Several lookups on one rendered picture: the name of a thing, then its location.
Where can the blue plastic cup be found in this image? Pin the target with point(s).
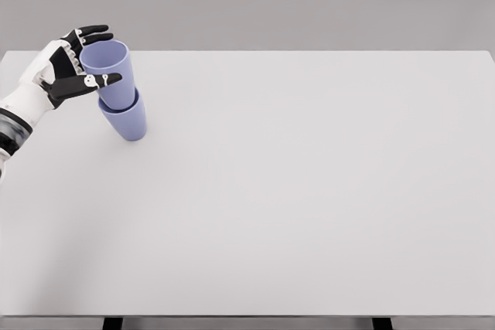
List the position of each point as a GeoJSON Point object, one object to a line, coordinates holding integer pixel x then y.
{"type": "Point", "coordinates": [129, 123]}
{"type": "Point", "coordinates": [114, 71]}

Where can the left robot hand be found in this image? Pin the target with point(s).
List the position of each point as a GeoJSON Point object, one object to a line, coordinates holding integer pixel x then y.
{"type": "Point", "coordinates": [58, 63]}

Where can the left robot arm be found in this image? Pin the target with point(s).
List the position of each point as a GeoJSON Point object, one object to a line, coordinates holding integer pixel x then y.
{"type": "Point", "coordinates": [21, 107]}

